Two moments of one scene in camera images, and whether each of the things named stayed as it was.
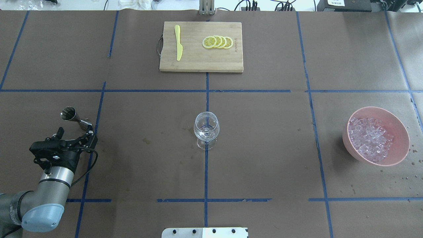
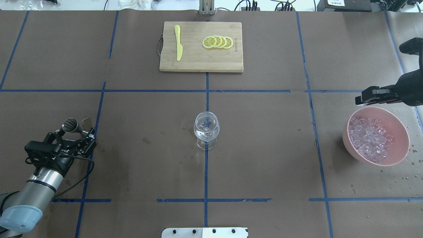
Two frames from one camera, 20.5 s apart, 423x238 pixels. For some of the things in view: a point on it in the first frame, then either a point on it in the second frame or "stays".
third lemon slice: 224,40 stays
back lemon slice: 229,42 stays
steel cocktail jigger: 69,113 to 70,125
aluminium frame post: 206,7 stays
